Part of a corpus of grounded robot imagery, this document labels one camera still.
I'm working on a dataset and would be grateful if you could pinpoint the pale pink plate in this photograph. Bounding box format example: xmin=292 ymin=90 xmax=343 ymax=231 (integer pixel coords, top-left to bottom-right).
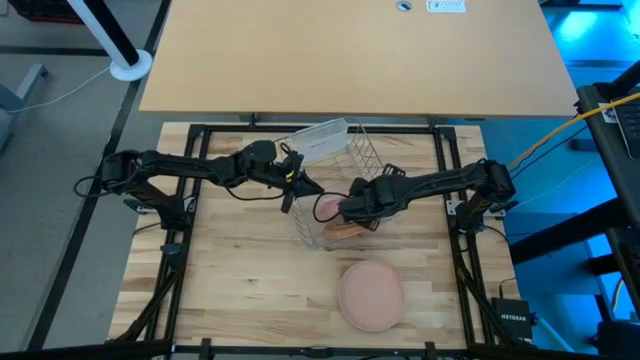
xmin=336 ymin=259 xmax=407 ymax=333

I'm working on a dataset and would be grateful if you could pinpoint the thin blue cable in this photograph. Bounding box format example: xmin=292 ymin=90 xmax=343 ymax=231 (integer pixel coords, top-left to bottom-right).
xmin=509 ymin=124 xmax=590 ymax=179

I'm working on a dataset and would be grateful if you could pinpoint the grey furniture base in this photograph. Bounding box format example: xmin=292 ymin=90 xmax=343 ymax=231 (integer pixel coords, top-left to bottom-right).
xmin=0 ymin=63 xmax=51 ymax=157

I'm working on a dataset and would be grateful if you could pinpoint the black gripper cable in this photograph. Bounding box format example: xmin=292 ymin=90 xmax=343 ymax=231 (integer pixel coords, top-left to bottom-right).
xmin=222 ymin=142 xmax=296 ymax=202
xmin=312 ymin=191 xmax=351 ymax=224

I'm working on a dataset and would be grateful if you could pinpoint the black equipment cart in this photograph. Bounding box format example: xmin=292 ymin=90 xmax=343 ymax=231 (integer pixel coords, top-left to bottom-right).
xmin=507 ymin=59 xmax=640 ymax=360

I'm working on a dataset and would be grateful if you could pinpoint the black aluminium table frame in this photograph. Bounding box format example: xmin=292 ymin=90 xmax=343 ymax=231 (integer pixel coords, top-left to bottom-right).
xmin=106 ymin=113 xmax=506 ymax=351

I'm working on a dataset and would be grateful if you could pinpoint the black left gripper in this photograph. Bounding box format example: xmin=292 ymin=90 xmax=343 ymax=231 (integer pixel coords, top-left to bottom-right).
xmin=272 ymin=149 xmax=326 ymax=214

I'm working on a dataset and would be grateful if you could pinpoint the white fan cable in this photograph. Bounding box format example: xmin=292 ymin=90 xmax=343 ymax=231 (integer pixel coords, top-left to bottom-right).
xmin=5 ymin=65 xmax=113 ymax=115

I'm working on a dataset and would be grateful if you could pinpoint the large tan wooden desk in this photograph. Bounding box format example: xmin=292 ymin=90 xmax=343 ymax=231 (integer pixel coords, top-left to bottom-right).
xmin=138 ymin=0 xmax=580 ymax=119

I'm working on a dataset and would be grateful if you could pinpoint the yellow cable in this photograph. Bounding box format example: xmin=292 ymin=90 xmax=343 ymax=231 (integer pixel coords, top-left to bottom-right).
xmin=507 ymin=91 xmax=640 ymax=169

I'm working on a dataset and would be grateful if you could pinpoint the black laptop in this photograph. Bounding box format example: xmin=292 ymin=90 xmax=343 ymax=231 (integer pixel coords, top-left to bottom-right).
xmin=612 ymin=89 xmax=640 ymax=161

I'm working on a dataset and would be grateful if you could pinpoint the white fan stand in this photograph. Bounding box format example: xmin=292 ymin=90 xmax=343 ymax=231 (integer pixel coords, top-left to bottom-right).
xmin=64 ymin=0 xmax=154 ymax=83

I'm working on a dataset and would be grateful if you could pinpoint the black crossbeam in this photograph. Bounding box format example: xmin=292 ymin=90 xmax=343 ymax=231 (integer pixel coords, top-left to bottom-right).
xmin=0 ymin=339 xmax=640 ymax=360

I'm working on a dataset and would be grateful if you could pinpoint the white power strip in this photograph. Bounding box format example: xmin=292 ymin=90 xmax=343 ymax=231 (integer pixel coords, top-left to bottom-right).
xmin=425 ymin=0 xmax=467 ymax=15

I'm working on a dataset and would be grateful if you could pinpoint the white cart label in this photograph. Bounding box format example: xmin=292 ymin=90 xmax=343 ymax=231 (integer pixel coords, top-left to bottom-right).
xmin=597 ymin=101 xmax=620 ymax=124

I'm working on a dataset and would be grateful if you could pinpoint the black switch power cable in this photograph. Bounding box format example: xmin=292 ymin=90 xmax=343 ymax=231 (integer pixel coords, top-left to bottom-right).
xmin=497 ymin=276 xmax=517 ymax=301

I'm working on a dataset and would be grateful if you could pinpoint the silver wire dish rack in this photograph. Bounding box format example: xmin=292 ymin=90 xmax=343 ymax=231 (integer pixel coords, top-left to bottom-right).
xmin=272 ymin=116 xmax=401 ymax=250

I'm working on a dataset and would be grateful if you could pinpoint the clear plastic cutlery container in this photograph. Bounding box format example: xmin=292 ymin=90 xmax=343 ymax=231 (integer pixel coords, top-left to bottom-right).
xmin=287 ymin=117 xmax=350 ymax=166

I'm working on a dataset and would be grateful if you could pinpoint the black Netgear network switch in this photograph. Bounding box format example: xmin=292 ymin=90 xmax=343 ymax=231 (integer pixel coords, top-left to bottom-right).
xmin=489 ymin=296 xmax=534 ymax=342

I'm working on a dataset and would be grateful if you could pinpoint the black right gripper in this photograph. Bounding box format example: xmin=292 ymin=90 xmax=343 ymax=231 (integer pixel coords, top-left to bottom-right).
xmin=338 ymin=175 xmax=402 ymax=233

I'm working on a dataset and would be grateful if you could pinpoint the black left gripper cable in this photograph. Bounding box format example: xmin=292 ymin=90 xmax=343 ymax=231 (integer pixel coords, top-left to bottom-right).
xmin=222 ymin=142 xmax=296 ymax=202

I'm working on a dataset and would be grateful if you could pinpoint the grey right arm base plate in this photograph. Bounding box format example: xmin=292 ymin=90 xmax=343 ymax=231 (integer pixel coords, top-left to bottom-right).
xmin=445 ymin=199 xmax=519 ymax=218

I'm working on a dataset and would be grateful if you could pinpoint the black crate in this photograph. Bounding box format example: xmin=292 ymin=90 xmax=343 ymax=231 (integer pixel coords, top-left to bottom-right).
xmin=6 ymin=0 xmax=85 ymax=26

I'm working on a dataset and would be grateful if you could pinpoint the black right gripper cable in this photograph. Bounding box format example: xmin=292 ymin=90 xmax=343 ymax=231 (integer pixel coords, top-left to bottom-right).
xmin=312 ymin=191 xmax=351 ymax=224

